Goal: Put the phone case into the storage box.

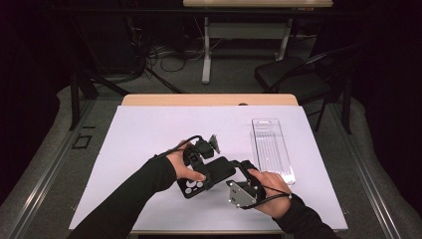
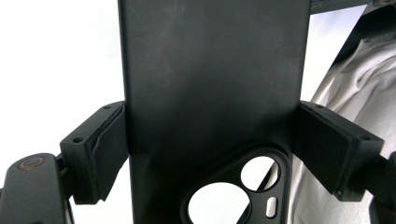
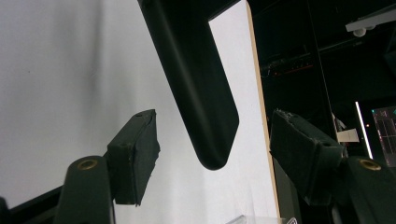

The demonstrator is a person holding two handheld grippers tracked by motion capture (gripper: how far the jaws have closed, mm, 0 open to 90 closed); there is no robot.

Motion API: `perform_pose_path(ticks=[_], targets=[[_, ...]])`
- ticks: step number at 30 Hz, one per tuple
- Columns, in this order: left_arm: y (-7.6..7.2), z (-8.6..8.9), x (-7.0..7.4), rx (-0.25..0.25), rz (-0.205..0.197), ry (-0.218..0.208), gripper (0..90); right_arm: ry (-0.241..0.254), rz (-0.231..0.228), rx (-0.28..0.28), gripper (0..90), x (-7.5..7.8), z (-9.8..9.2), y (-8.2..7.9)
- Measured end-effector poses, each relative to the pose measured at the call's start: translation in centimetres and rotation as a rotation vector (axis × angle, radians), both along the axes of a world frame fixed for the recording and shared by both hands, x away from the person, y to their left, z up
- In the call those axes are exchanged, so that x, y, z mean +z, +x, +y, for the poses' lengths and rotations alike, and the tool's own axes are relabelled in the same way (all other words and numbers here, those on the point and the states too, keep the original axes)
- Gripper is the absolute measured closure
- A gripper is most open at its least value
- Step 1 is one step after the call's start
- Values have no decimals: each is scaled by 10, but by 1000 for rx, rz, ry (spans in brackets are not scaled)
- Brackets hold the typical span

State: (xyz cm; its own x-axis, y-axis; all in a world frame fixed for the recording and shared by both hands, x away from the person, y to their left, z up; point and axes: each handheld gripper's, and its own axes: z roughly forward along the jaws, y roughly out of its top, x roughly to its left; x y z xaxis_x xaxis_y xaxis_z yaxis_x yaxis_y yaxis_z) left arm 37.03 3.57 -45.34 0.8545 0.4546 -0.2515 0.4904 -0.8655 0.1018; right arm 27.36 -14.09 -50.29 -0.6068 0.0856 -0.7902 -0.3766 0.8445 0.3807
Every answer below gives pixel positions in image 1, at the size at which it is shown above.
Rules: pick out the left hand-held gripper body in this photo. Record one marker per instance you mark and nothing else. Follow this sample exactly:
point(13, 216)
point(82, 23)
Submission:
point(200, 151)

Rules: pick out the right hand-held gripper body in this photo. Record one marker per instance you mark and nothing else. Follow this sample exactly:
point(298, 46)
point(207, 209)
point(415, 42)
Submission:
point(242, 195)

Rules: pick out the person's left hand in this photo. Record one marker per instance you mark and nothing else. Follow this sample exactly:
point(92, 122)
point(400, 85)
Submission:
point(177, 162)

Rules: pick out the person's right hand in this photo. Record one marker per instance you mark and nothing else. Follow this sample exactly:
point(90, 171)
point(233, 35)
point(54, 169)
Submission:
point(273, 189)

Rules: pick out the clear plastic packaging box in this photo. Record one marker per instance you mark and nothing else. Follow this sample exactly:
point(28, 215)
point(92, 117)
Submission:
point(270, 142)

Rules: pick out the light wooden table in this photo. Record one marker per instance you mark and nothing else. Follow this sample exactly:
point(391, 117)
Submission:
point(205, 99)

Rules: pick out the white table mat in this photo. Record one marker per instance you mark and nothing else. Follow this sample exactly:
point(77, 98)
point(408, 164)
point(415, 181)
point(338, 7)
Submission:
point(149, 126)

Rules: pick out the dark table grommet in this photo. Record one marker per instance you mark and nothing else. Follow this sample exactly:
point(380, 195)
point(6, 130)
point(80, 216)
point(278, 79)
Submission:
point(243, 104)

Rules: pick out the black folding chair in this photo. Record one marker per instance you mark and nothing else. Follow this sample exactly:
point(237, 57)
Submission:
point(285, 76)

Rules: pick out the black metal stand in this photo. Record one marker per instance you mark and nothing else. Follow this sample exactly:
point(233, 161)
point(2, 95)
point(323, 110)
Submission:
point(75, 106)

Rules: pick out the dark equipment cabinet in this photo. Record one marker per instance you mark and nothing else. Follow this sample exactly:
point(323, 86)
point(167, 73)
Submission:
point(109, 43)

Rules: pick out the white-legged wooden desk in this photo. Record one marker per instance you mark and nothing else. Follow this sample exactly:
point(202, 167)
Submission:
point(245, 3)

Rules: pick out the metal floor rail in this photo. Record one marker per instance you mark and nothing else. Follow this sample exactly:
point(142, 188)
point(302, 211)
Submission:
point(49, 172)
point(365, 176)

